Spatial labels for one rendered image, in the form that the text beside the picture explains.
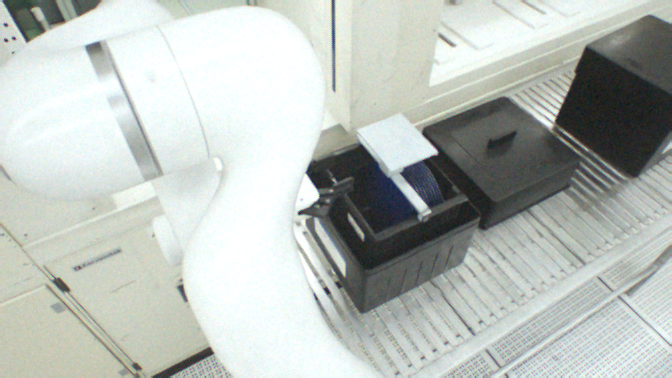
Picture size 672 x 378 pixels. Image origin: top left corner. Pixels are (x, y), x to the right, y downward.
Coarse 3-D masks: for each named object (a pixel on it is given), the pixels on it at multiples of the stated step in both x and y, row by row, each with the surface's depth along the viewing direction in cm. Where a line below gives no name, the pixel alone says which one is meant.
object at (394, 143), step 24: (384, 120) 89; (360, 144) 99; (384, 144) 85; (408, 144) 85; (336, 168) 100; (360, 168) 102; (384, 168) 89; (360, 192) 108; (408, 192) 88; (456, 192) 91; (336, 216) 100; (360, 216) 87; (432, 216) 87; (456, 216) 95; (360, 240) 92; (384, 240) 87; (408, 240) 92; (360, 264) 97
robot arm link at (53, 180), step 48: (144, 0) 40; (48, 48) 31; (96, 48) 29; (0, 96) 27; (48, 96) 27; (96, 96) 28; (0, 144) 27; (48, 144) 27; (96, 144) 28; (144, 144) 30; (48, 192) 29; (96, 192) 31
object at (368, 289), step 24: (432, 168) 104; (312, 216) 104; (480, 216) 94; (336, 240) 93; (432, 240) 90; (456, 240) 96; (336, 264) 101; (384, 264) 87; (408, 264) 92; (432, 264) 98; (456, 264) 105; (360, 288) 91; (384, 288) 94; (408, 288) 101; (360, 312) 98
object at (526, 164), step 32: (448, 128) 121; (480, 128) 121; (512, 128) 121; (544, 128) 121; (448, 160) 115; (480, 160) 113; (512, 160) 113; (544, 160) 113; (576, 160) 113; (480, 192) 108; (512, 192) 107; (544, 192) 116; (480, 224) 113
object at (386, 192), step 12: (372, 168) 101; (372, 180) 103; (384, 180) 98; (372, 192) 106; (384, 192) 100; (396, 192) 95; (372, 204) 109; (384, 204) 102; (396, 204) 97; (408, 204) 92; (384, 216) 105; (396, 216) 99; (408, 216) 94; (384, 228) 107
